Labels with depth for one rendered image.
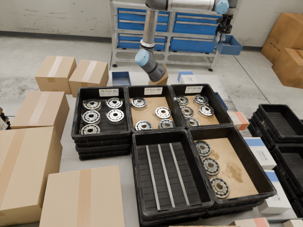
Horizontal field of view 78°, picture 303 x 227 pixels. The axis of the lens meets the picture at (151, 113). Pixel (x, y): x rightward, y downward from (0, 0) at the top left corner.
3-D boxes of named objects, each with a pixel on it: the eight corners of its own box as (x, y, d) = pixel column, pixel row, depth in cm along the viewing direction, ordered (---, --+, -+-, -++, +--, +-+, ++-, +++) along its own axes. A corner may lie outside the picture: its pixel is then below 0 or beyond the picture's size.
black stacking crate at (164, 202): (131, 146, 105) (131, 133, 97) (181, 141, 111) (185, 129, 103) (141, 224, 78) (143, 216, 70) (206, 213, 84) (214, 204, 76)
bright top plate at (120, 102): (107, 97, 125) (107, 97, 124) (123, 98, 126) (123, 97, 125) (106, 108, 118) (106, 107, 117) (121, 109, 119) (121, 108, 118)
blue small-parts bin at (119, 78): (112, 78, 167) (111, 71, 162) (128, 77, 170) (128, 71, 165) (112, 92, 153) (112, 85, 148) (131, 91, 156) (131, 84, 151)
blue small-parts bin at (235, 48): (212, 42, 152) (214, 33, 147) (229, 43, 154) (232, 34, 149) (220, 54, 138) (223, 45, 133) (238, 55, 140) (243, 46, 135)
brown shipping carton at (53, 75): (52, 72, 165) (47, 55, 153) (78, 73, 167) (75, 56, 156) (41, 93, 144) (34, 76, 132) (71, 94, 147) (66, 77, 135)
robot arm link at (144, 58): (144, 75, 146) (132, 63, 138) (145, 64, 155) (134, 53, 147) (156, 67, 140) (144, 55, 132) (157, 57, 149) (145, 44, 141)
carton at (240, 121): (225, 131, 135) (229, 124, 129) (218, 119, 143) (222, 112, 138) (245, 130, 138) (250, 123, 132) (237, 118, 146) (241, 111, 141)
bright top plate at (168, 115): (153, 108, 122) (153, 107, 122) (168, 106, 124) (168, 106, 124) (157, 119, 115) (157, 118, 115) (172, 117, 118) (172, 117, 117)
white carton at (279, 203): (245, 176, 111) (253, 169, 105) (265, 177, 112) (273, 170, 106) (259, 212, 97) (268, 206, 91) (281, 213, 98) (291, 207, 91)
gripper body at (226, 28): (219, 34, 131) (224, 16, 122) (215, 29, 137) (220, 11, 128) (230, 34, 131) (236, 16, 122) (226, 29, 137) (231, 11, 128)
